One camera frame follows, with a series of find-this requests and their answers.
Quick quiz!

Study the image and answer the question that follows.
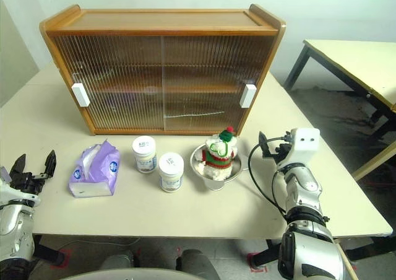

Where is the silver robot torso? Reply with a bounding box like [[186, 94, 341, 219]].
[[61, 266, 193, 280]]

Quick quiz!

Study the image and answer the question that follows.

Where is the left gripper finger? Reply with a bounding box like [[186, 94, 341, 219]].
[[44, 150, 57, 178], [10, 154, 27, 177]]

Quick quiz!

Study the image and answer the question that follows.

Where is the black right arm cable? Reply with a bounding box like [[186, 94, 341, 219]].
[[247, 136, 289, 214]]

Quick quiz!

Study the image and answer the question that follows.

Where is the grey rounded shape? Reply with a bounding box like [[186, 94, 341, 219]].
[[98, 250, 136, 271], [175, 248, 218, 280]]

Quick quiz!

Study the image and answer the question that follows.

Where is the steel bowl with handle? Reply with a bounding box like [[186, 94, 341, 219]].
[[189, 143, 250, 191]]

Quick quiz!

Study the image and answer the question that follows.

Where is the white plush snowman toy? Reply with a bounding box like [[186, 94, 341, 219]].
[[200, 126, 241, 181]]

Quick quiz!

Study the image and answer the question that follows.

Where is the pale table with black legs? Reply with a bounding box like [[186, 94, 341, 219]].
[[283, 39, 396, 140]]

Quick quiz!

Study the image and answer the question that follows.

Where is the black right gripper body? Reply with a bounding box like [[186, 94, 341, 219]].
[[262, 132, 294, 167]]

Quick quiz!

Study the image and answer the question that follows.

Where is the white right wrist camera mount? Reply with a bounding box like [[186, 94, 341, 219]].
[[276, 127, 321, 171]]

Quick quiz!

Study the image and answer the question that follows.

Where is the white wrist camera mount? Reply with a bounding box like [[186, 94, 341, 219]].
[[0, 165, 41, 207], [276, 127, 321, 171]]

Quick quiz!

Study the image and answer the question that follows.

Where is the ribbed glass sliding door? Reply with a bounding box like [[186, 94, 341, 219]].
[[54, 35, 165, 131], [161, 35, 277, 131]]

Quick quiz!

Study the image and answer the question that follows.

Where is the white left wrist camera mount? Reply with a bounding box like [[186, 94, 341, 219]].
[[0, 165, 41, 207]]

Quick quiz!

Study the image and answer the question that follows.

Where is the wooden cabinet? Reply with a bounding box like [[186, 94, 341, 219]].
[[39, 3, 286, 136]]

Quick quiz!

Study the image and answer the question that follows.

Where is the black table leg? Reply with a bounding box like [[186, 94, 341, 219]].
[[249, 238, 284, 271], [32, 236, 74, 267]]

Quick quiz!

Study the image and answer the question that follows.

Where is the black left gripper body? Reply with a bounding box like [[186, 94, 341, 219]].
[[8, 170, 48, 198]]

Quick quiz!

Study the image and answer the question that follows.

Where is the white door handle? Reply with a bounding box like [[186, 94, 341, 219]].
[[71, 82, 90, 108], [239, 83, 257, 109]]

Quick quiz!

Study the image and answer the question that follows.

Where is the purple tissue pack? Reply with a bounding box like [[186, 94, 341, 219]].
[[68, 139, 121, 198]]

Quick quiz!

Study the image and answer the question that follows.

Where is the white lidded plastic jar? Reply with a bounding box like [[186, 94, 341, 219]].
[[132, 136, 157, 175], [158, 152, 185, 193]]

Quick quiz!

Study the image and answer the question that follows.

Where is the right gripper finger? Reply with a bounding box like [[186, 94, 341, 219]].
[[259, 131, 272, 160]]

